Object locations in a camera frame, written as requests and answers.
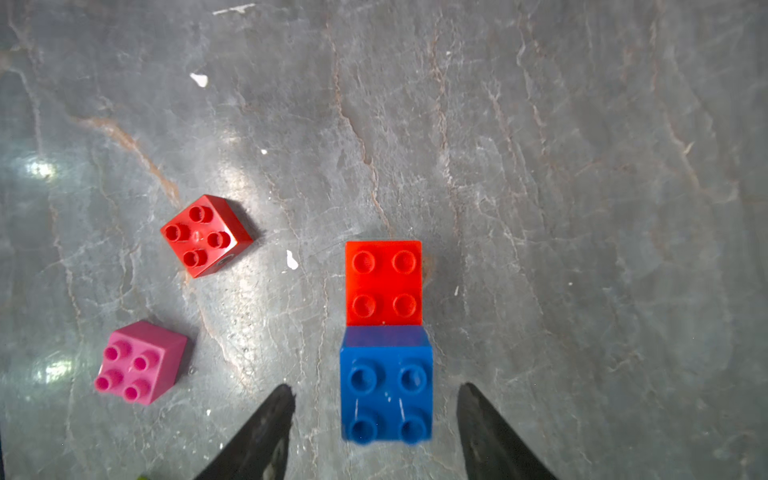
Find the blue square lego brick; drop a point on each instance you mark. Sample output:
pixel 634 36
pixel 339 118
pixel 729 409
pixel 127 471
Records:
pixel 386 384

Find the small red lego brick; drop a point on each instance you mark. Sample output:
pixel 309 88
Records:
pixel 206 235

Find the pink square lego brick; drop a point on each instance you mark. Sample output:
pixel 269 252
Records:
pixel 140 362

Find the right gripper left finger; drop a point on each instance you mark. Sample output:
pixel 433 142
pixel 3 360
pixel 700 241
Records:
pixel 260 448

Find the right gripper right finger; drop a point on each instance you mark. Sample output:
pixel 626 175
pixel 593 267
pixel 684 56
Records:
pixel 491 448

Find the red long lego brick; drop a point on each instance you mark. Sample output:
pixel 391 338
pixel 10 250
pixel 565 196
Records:
pixel 383 283

